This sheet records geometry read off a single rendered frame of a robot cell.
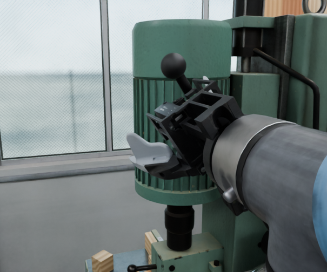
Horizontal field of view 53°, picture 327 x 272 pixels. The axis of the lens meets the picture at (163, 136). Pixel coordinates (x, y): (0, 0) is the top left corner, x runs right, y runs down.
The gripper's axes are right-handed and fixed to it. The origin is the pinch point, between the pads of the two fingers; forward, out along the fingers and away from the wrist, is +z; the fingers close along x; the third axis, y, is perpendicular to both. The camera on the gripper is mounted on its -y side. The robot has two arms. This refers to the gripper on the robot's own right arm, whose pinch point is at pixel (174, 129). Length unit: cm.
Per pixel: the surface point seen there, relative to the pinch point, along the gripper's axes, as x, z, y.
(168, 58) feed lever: -4.2, -2.3, 9.5
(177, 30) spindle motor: -9.8, 4.8, 10.6
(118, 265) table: 26, 35, -36
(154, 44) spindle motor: -6.4, 7.1, 10.5
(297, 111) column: -20.9, 2.5, -12.6
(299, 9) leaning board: -133, 130, -41
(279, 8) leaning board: -119, 128, -32
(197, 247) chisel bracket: 7.3, 11.0, -28.2
